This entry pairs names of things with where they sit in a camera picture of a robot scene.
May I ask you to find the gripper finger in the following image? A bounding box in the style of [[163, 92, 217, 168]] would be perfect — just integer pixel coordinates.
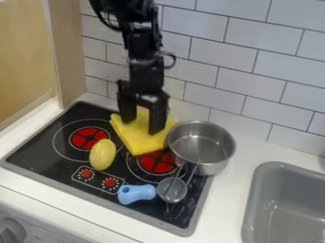
[[146, 100, 172, 136], [116, 90, 140, 124]]

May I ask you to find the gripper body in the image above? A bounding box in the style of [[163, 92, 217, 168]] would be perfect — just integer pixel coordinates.
[[115, 57, 172, 104]]

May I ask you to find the yellow cloth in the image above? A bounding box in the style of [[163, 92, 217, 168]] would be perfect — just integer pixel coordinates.
[[108, 107, 181, 157]]

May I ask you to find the toy stove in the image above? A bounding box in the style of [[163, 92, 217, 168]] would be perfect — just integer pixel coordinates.
[[0, 100, 217, 238]]

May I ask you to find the yellow toy potato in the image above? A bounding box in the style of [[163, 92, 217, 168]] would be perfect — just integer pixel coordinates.
[[87, 138, 119, 172]]

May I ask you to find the silver pot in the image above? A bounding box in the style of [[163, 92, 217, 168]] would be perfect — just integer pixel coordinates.
[[166, 120, 238, 177]]

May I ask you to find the silver strainer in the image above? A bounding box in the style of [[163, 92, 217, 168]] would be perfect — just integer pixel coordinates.
[[156, 160, 201, 204]]

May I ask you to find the blue toy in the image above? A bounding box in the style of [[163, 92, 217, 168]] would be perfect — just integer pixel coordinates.
[[116, 183, 158, 206]]

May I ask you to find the toy sink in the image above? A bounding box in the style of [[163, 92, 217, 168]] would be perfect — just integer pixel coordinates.
[[239, 160, 325, 243]]

